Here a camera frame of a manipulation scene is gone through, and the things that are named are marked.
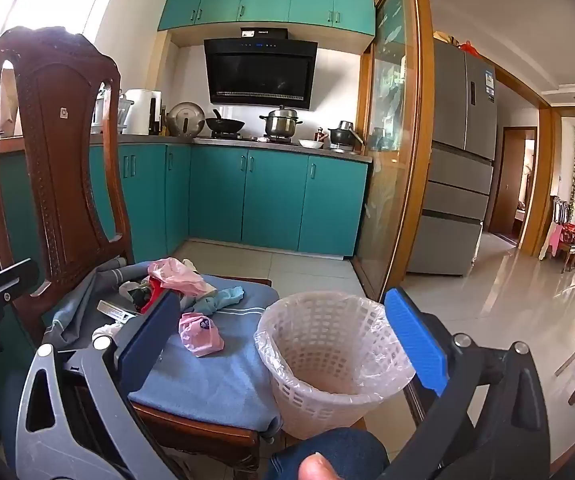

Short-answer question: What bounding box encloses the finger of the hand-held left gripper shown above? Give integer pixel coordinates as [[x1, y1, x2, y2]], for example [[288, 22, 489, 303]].
[[0, 258, 40, 307]]

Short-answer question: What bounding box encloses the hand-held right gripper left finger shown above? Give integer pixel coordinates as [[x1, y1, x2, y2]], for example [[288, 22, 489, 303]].
[[10, 290, 188, 480]]

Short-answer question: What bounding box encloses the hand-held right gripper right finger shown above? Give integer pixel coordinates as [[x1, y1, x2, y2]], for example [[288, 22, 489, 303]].
[[367, 287, 553, 480]]

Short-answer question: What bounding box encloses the pink printed plastic bag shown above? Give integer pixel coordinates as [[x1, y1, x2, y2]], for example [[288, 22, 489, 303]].
[[147, 257, 208, 295]]

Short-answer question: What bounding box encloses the clear trash bag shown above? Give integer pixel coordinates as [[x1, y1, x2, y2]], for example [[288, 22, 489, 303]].
[[253, 291, 415, 441]]

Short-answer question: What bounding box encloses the person's right hand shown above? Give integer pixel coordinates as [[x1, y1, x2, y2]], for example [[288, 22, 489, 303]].
[[298, 452, 341, 480]]

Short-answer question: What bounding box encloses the silver packet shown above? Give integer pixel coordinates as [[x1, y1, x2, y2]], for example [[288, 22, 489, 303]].
[[97, 300, 140, 323]]

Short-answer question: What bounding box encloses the small crumpled pink bag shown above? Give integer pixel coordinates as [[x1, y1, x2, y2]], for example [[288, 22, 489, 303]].
[[178, 311, 225, 358]]

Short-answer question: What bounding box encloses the red wrapper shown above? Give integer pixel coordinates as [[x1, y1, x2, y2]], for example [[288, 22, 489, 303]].
[[146, 280, 169, 307]]

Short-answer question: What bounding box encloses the blue striped cloth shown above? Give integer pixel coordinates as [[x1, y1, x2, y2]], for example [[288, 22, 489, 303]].
[[42, 257, 283, 436]]

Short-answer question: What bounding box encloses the carved dark wooden chair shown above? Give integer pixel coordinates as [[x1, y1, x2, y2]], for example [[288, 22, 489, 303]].
[[0, 25, 280, 471]]

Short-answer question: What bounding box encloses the person's right leg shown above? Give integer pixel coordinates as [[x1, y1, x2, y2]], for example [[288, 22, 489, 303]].
[[266, 427, 391, 480]]

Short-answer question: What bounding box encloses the pink cloth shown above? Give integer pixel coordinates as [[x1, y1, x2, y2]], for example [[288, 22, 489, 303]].
[[542, 222, 565, 261]]

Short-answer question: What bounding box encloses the wood framed glass sliding door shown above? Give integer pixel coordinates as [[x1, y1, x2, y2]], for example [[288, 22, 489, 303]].
[[355, 0, 435, 303]]

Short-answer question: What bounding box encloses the wooden interior door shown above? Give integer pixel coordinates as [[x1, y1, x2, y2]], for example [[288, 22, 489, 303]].
[[488, 126, 538, 235]]

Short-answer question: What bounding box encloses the grey refrigerator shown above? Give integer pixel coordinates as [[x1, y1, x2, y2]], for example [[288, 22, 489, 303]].
[[407, 39, 498, 277]]

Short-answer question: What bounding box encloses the white kitchen appliance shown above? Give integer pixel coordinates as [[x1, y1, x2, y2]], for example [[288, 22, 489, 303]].
[[122, 89, 163, 136]]

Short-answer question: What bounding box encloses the black pot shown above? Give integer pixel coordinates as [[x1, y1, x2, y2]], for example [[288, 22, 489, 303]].
[[328, 121, 365, 151]]

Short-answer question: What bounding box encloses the steel pan lid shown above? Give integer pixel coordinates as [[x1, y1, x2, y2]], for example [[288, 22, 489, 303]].
[[166, 102, 205, 137]]

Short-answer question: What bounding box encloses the black wok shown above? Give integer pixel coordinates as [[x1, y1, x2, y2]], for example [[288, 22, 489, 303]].
[[204, 109, 246, 136]]

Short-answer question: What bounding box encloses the steel stockpot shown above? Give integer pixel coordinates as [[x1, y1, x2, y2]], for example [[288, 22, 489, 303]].
[[260, 105, 304, 138]]

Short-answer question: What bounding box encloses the black range hood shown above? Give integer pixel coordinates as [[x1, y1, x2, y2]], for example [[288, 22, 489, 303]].
[[203, 26, 319, 111]]

